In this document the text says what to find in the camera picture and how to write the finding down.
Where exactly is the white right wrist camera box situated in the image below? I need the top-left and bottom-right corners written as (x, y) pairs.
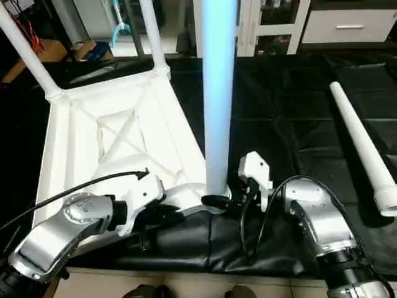
top-left (237, 151), bottom-right (274, 213)

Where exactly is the black robot foot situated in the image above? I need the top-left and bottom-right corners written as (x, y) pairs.
top-left (122, 284), bottom-right (172, 298)
top-left (225, 286), bottom-right (257, 298)

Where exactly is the red cable bundle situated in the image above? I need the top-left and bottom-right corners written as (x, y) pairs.
top-left (11, 6), bottom-right (42, 50)

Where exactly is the white plastic table top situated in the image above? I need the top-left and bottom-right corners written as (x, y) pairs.
top-left (32, 62), bottom-right (231, 250)

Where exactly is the black left robot foot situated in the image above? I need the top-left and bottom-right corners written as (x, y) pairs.
top-left (122, 284), bottom-right (172, 298)

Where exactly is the black work mat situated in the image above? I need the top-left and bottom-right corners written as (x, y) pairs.
top-left (0, 53), bottom-right (397, 277)

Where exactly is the light blue hanger hook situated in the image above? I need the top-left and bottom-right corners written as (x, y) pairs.
top-left (109, 0), bottom-right (132, 48)

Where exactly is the white plastic table leg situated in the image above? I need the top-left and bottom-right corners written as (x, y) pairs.
top-left (0, 5), bottom-right (64, 101)
top-left (200, 0), bottom-right (239, 198)
top-left (139, 0), bottom-right (171, 76)
top-left (329, 81), bottom-right (397, 218)

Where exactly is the black right robot foot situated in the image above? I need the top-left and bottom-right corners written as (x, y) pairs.
top-left (225, 286), bottom-right (257, 298)

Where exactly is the small blue box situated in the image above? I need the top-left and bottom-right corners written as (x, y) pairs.
top-left (73, 40), bottom-right (115, 63)

